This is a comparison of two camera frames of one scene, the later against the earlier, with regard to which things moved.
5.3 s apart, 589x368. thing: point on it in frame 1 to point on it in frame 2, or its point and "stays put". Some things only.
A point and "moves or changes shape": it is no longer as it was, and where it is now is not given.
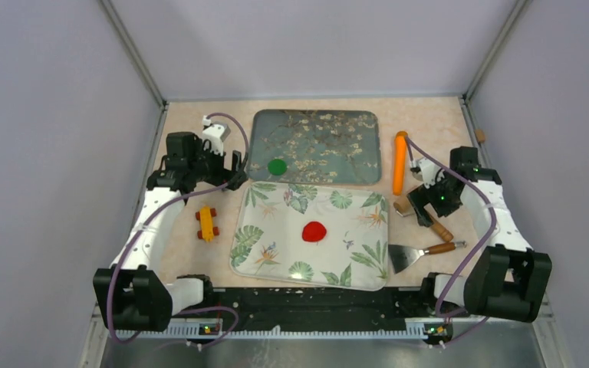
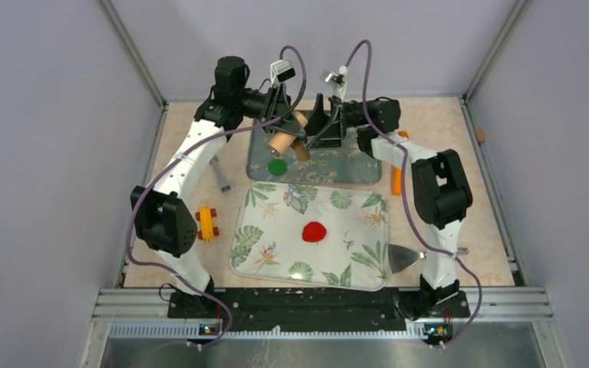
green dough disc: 277,166 stays put
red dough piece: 314,231 stays put
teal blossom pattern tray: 318,146 stays put
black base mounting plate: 393,307 stays put
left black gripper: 225,175 to 277,111
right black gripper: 422,196 to 331,135
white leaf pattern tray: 314,234 stays put
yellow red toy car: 205,215 stays put
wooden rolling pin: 404,208 moves or changes shape
